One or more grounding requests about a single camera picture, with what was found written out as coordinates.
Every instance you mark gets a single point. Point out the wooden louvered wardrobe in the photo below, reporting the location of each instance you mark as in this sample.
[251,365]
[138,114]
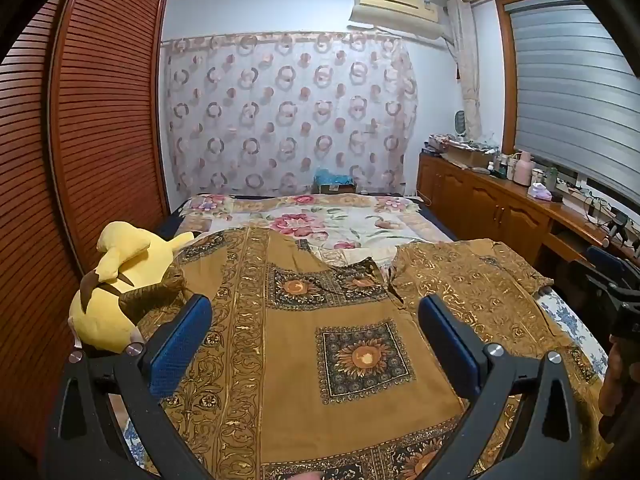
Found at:
[85,135]

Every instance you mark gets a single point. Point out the mustard patterned blanket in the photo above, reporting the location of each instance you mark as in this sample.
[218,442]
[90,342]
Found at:
[300,340]

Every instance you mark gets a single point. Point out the wooden cabinet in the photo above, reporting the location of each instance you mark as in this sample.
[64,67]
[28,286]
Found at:
[480,200]

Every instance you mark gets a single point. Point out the person's right hand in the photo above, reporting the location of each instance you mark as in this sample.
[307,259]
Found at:
[620,385]

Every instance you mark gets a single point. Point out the blue item at bedhead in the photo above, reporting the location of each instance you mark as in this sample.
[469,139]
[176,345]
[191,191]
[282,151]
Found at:
[334,181]

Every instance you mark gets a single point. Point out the yellow plush toy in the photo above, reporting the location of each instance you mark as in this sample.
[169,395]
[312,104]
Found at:
[125,260]

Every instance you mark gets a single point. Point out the open cardboard box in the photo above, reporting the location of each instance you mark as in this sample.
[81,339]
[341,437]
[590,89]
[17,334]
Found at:
[467,156]

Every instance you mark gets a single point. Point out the wall air conditioner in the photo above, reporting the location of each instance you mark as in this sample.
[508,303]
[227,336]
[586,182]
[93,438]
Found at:
[395,7]

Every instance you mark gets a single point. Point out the wooden window frame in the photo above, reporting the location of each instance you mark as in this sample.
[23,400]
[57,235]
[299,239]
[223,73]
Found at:
[506,80]

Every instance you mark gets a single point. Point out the wrapped air conditioner pipe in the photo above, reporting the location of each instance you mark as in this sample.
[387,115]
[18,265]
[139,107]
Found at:
[467,70]

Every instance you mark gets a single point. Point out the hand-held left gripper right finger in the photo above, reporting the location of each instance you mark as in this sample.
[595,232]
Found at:
[450,345]

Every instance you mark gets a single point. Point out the small white fan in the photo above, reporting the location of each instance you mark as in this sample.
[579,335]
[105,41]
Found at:
[460,124]

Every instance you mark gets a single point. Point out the floral blanket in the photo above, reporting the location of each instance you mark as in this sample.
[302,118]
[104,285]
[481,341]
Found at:
[325,222]

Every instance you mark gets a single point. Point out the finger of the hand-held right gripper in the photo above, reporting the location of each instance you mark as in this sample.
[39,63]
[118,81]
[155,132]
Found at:
[605,259]

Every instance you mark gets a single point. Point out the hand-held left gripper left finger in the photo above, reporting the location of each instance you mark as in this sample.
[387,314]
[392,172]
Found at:
[180,345]

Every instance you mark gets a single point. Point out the pink thermos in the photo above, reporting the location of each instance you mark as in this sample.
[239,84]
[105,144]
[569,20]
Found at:
[523,170]

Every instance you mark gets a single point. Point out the blue white floral quilt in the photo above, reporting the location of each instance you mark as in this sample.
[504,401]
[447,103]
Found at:
[565,320]

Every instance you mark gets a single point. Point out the grey window blind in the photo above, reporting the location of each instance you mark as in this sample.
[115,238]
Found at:
[570,90]

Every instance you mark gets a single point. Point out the lilac tissue pack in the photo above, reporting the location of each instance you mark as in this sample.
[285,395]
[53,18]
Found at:
[540,192]

